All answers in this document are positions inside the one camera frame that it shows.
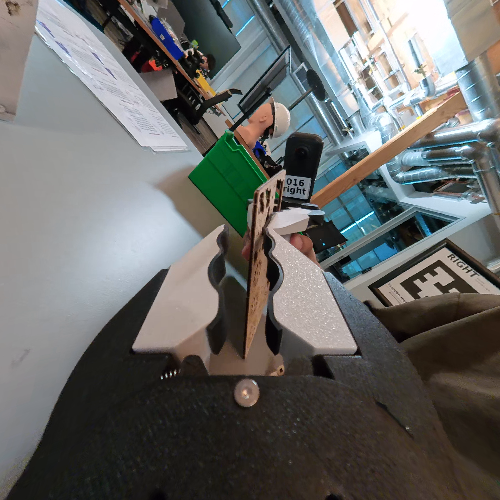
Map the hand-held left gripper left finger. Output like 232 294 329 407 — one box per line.
132 224 230 368

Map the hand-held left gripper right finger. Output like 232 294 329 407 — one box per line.
262 229 360 363

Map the laser-cut wooden sheet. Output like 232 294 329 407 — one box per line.
242 169 288 359

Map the black monitor on arm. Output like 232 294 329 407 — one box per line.
237 46 292 115

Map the grey desk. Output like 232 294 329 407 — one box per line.
0 33 252 491

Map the person's right hand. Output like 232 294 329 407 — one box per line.
289 234 322 268

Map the green plastic bin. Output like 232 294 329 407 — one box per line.
188 130 275 237

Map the white hard hat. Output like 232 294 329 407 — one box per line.
268 97 292 140

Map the mannequin head bust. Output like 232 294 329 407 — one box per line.
233 99 276 147

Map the black round disc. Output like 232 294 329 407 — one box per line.
306 69 327 102

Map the wooden beam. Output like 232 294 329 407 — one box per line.
310 91 468 210

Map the black office chair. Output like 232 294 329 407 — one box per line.
172 88 243 126

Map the yellow box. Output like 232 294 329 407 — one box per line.
195 70 216 99

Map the framed marker poster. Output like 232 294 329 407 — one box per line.
368 239 500 308

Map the silver pipe bundle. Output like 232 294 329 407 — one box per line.
391 117 500 213

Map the large dark screen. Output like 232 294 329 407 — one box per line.
171 0 242 79

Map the long wooden workbench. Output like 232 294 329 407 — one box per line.
117 0 229 116

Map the olive green garment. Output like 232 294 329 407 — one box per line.
398 332 500 500

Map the blue plastic bin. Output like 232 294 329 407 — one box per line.
150 16 185 61

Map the printed paper sheet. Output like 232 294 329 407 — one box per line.
34 0 190 153

